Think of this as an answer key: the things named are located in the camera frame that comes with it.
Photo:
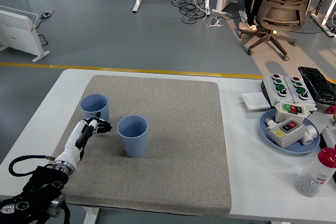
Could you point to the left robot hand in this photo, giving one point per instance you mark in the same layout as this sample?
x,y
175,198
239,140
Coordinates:
x,y
74,137

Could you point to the blue ribbed plastic cup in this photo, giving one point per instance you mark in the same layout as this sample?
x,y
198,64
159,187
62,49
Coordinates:
x,y
135,142
92,103

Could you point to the white table leg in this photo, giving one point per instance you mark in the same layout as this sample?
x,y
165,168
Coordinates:
x,y
91,214

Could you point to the grey-brown mat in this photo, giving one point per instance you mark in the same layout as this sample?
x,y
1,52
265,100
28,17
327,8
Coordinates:
x,y
170,142

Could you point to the wide white panel heater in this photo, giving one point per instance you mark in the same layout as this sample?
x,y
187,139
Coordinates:
x,y
18,32

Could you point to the grey floor power strip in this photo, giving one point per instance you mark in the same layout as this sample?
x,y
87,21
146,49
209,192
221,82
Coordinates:
x,y
47,14

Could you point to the blue plate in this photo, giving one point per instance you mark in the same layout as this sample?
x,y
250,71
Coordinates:
x,y
263,127

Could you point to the grey four-button control box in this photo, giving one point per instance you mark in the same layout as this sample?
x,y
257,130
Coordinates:
x,y
278,87
302,95

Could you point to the white pipe fitting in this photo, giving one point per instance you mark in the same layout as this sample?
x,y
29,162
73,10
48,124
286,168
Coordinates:
x,y
309,134

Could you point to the red-capped clear bottle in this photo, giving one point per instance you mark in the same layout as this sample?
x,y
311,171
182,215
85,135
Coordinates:
x,y
313,176

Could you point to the beige office chair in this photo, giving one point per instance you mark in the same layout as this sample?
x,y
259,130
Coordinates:
x,y
283,3

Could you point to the red small object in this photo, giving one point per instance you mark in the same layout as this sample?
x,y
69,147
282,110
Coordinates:
x,y
332,109

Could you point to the olive small object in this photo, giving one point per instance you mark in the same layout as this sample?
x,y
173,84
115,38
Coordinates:
x,y
334,120

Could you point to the white wall switch plate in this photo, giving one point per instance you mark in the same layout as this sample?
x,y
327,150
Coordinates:
x,y
256,101

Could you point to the white green-red switch box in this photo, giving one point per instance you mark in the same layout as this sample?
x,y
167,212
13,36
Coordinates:
x,y
282,115

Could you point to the grey red-black switch box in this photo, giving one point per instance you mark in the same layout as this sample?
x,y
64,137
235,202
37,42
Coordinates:
x,y
287,137

